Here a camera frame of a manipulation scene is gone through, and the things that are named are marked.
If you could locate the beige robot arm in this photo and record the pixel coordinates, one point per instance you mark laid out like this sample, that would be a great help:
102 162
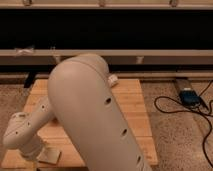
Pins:
79 96

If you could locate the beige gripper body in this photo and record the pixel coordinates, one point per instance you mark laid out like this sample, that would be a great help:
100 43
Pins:
30 152

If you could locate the blue power box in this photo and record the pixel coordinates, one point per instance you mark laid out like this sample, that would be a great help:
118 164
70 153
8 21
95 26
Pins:
189 97

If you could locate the white remote control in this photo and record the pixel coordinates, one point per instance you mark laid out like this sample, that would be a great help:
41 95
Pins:
112 80

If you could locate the grey metal rail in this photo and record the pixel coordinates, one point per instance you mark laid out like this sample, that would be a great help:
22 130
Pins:
120 57

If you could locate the white sponge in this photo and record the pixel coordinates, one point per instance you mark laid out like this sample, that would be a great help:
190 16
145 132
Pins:
49 155

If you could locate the wooden table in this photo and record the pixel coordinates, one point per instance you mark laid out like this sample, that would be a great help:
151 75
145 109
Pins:
128 93

